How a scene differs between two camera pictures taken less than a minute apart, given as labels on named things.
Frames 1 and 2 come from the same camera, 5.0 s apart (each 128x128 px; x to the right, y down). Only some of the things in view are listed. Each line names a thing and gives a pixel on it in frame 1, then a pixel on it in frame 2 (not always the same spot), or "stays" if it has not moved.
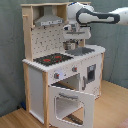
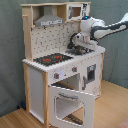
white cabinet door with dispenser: [90, 76] stays
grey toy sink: [80, 51] stays
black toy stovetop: [52, 58] stays
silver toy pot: [69, 45] → [79, 50]
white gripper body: [76, 32] → [78, 40]
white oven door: [88, 101] stays
